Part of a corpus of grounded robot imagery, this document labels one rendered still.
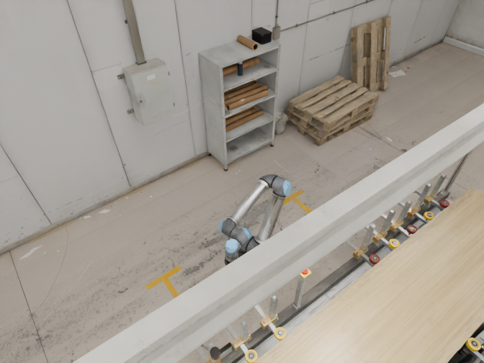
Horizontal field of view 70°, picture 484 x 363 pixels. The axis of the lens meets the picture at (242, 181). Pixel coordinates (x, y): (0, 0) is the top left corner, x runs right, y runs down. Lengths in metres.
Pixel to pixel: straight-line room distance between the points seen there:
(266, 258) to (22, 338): 3.33
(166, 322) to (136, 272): 3.07
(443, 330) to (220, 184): 2.99
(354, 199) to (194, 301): 0.61
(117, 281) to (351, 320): 2.41
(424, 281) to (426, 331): 0.39
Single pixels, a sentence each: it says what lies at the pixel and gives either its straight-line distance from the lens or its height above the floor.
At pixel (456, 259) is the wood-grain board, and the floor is 0.90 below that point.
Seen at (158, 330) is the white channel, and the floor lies 2.46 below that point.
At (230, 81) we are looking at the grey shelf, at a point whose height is 1.26.
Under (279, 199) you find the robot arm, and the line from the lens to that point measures 2.79.
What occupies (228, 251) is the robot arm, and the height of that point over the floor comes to 1.27.
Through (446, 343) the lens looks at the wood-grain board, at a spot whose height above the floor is 0.90.
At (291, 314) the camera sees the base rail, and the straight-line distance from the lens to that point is 2.88.
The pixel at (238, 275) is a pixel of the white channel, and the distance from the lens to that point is 0.98.
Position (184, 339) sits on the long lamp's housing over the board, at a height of 2.38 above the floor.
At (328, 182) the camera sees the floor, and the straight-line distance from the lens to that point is 4.79.
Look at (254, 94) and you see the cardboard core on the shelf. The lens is 4.55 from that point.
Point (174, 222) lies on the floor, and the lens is 4.30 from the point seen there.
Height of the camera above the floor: 3.31
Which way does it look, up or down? 45 degrees down
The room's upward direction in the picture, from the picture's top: straight up
